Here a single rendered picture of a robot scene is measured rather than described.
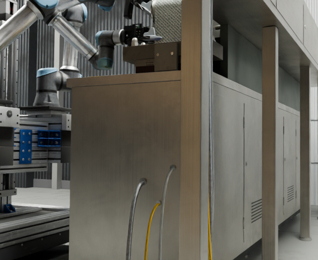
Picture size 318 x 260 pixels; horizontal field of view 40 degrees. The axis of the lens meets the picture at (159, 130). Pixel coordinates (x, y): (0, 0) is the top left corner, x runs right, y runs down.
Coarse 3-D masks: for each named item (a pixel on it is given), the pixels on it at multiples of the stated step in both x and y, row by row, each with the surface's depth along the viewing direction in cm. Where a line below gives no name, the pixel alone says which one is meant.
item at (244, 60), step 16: (224, 32) 193; (224, 48) 193; (240, 48) 209; (256, 48) 237; (224, 64) 193; (240, 64) 209; (256, 64) 236; (240, 80) 209; (256, 80) 236; (288, 80) 320; (288, 96) 319
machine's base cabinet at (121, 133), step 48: (96, 96) 189; (144, 96) 178; (240, 96) 208; (96, 144) 188; (144, 144) 178; (240, 144) 207; (288, 144) 316; (96, 192) 187; (144, 192) 177; (240, 192) 206; (288, 192) 314; (96, 240) 186; (144, 240) 176; (240, 240) 206
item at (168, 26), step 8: (160, 16) 205; (168, 16) 204; (176, 16) 202; (160, 24) 205; (168, 24) 203; (176, 24) 202; (160, 32) 205; (168, 32) 203; (176, 32) 202; (160, 40) 205; (168, 40) 203; (176, 40) 201
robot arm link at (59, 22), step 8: (56, 8) 220; (48, 16) 218; (56, 16) 219; (48, 24) 222; (56, 24) 221; (64, 24) 221; (64, 32) 222; (72, 32) 223; (72, 40) 224; (80, 40) 224; (80, 48) 225; (88, 48) 225; (96, 48) 229; (88, 56) 226; (96, 56) 226; (96, 64) 226
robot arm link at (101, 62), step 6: (102, 48) 216; (108, 48) 216; (114, 48) 219; (102, 54) 216; (108, 54) 216; (96, 60) 223; (102, 60) 215; (108, 60) 216; (102, 66) 215; (108, 66) 216
